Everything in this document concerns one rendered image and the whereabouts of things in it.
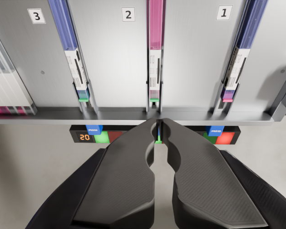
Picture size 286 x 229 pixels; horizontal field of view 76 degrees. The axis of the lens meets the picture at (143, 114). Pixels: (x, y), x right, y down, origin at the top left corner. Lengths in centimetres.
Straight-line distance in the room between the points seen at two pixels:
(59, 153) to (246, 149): 105
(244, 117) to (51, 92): 31
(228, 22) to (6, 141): 126
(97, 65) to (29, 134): 101
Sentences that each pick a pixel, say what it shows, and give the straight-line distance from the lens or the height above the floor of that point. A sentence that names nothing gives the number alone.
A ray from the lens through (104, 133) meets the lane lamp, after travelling 38.
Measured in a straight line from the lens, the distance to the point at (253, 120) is 34.
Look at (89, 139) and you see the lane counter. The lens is 40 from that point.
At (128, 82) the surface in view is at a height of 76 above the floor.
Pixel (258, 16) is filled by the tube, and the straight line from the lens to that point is 26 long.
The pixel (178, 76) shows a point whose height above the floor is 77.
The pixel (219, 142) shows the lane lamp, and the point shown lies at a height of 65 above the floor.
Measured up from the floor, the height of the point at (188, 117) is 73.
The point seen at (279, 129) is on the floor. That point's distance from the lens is 125.
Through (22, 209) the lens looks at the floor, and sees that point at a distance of 138.
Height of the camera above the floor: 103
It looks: 87 degrees down
